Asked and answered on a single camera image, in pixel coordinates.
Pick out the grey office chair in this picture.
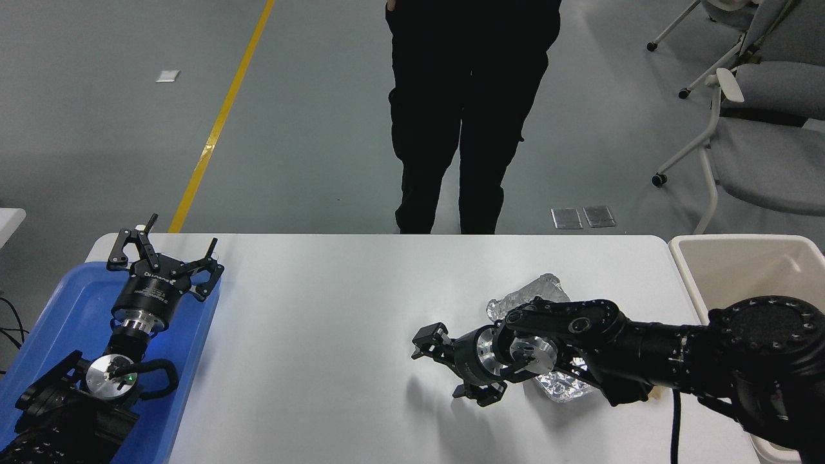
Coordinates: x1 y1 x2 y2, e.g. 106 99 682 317
651 67 825 235
646 0 800 53
677 26 825 126

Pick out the black cable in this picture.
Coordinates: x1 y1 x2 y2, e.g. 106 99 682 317
0 296 30 376

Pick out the blue plastic tray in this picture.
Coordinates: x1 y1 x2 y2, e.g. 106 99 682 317
0 261 222 464

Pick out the white side table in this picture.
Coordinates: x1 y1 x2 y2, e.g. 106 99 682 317
0 208 28 249

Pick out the large pale plastic bin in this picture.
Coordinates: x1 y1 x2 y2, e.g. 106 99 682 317
668 235 825 464

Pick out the person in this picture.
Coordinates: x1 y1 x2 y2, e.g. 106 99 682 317
385 0 563 235

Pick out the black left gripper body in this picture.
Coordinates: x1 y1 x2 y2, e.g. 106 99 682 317
112 256 194 328

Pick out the silver foil plate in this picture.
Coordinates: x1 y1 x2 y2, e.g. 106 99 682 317
486 273 597 404

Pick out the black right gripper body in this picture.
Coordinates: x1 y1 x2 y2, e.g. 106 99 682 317
449 326 492 388

